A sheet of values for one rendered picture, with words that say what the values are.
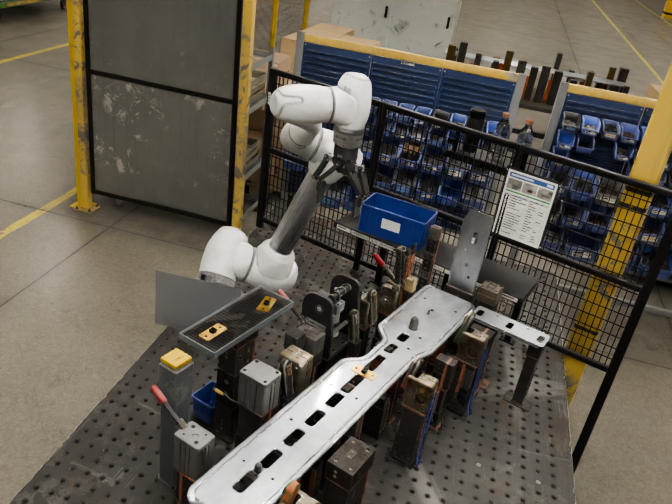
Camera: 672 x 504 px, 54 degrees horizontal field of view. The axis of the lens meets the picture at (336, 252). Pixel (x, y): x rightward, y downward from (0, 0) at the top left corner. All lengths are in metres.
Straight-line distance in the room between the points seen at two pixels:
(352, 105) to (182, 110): 2.82
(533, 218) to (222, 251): 1.27
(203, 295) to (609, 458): 2.24
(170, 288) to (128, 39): 2.40
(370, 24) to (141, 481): 7.57
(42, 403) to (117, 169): 2.08
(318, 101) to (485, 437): 1.33
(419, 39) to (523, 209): 6.32
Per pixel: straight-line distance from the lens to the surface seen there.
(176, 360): 1.86
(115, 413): 2.40
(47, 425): 3.43
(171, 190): 4.91
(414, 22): 8.95
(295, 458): 1.84
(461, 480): 2.33
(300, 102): 1.87
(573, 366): 3.07
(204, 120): 4.59
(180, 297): 2.68
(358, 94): 1.92
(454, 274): 2.70
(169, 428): 2.00
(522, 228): 2.84
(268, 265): 2.72
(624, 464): 3.80
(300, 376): 2.03
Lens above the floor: 2.31
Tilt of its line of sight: 28 degrees down
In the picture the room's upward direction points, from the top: 9 degrees clockwise
